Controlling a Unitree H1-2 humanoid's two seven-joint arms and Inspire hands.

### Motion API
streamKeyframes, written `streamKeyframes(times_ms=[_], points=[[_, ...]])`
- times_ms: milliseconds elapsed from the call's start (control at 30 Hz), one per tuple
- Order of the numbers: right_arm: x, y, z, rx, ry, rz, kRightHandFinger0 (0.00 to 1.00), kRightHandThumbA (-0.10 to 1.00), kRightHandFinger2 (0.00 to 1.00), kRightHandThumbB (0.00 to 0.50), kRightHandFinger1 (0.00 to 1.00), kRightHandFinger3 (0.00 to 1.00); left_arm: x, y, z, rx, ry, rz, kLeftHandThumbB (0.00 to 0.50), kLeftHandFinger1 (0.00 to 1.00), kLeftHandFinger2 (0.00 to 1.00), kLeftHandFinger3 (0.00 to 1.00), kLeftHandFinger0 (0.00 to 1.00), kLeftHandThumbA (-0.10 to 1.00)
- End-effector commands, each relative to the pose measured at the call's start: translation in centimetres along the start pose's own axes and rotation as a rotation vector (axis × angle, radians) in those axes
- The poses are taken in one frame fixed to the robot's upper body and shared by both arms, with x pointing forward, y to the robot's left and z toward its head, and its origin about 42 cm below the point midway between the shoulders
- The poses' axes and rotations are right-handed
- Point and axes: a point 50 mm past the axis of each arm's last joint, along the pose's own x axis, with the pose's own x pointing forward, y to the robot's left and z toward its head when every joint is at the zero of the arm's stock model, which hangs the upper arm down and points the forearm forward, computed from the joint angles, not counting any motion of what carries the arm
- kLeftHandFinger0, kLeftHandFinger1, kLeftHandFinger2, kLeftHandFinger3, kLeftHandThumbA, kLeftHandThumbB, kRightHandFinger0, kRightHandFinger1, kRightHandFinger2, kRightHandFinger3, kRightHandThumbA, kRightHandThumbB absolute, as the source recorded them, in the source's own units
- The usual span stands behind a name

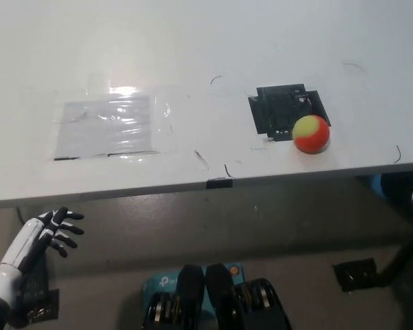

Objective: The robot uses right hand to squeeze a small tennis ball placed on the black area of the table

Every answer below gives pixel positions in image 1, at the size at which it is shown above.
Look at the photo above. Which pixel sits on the black mesh floor patch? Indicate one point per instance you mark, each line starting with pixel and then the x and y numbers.
pixel 43 295

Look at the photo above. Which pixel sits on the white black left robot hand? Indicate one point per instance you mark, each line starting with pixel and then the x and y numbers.
pixel 31 237

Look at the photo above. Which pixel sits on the clear plastic film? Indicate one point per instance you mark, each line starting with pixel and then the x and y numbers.
pixel 161 113

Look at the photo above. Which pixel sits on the blue object under table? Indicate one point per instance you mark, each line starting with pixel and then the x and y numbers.
pixel 377 185

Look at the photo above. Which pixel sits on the teal tp-link box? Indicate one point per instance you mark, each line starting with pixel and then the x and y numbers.
pixel 163 283

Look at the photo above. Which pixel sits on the yellow orange tennis ball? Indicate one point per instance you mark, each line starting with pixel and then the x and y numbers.
pixel 311 134

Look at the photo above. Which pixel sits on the black floor tape patch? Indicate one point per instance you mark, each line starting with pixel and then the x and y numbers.
pixel 354 275

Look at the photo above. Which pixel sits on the grey paper sheet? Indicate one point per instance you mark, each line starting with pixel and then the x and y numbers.
pixel 103 127

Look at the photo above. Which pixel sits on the small black tape strip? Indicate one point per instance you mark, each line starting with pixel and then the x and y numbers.
pixel 219 183

